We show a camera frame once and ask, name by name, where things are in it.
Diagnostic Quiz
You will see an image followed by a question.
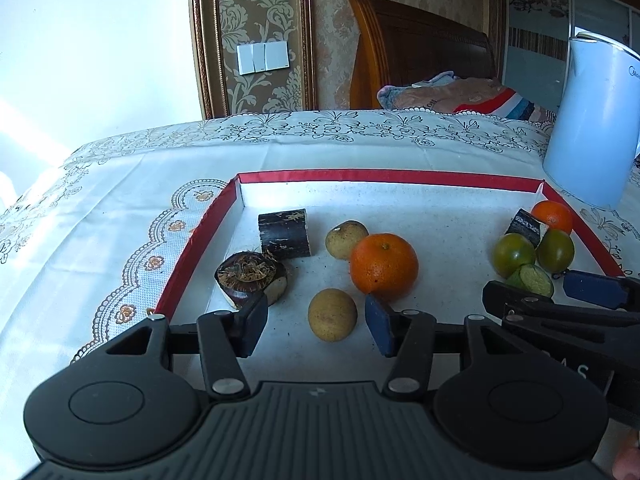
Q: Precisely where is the pink crumpled blanket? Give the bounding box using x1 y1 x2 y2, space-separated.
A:
376 71 506 113

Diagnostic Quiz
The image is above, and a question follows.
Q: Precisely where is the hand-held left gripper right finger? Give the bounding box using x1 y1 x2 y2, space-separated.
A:
364 294 523 401

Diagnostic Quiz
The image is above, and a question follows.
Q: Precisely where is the wooden bed headboard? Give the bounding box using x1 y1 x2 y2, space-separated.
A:
346 0 498 110

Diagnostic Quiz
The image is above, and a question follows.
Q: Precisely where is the yellowish green tomato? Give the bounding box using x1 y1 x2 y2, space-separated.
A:
491 233 537 280

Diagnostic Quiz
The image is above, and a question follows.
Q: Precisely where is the white electric kettle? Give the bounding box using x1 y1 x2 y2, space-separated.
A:
542 31 640 211

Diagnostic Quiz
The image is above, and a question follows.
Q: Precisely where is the gold framed wallpaper panel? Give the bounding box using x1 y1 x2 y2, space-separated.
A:
187 0 318 120

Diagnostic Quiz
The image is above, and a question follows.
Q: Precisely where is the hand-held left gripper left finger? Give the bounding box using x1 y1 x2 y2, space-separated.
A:
102 291 269 401

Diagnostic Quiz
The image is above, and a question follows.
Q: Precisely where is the dark water chestnut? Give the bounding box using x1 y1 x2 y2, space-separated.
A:
215 251 289 309

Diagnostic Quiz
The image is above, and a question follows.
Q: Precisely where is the large tangerine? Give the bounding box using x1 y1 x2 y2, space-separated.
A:
350 233 420 303

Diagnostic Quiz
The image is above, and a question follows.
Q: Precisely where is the dark sugarcane piece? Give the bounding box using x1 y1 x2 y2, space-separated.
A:
258 208 312 260
505 208 548 248

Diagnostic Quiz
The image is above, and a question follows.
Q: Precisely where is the striped pillow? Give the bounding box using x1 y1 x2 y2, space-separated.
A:
457 87 556 123

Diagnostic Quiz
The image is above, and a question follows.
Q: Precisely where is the green cucumber piece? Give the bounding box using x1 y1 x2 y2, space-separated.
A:
506 264 555 297

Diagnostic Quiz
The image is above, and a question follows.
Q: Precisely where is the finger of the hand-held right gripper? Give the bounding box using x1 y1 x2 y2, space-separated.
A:
562 270 640 312
481 280 566 333

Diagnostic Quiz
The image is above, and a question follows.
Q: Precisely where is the brown longan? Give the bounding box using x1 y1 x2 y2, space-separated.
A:
325 220 370 261
307 288 358 343

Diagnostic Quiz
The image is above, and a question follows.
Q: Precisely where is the small tangerine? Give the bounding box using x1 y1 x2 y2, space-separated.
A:
531 200 574 235

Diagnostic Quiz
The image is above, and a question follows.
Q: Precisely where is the white wall light switch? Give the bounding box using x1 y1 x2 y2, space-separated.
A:
236 40 290 76

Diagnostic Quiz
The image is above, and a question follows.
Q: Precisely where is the red cardboard tray box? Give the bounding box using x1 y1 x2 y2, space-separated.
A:
154 170 626 326

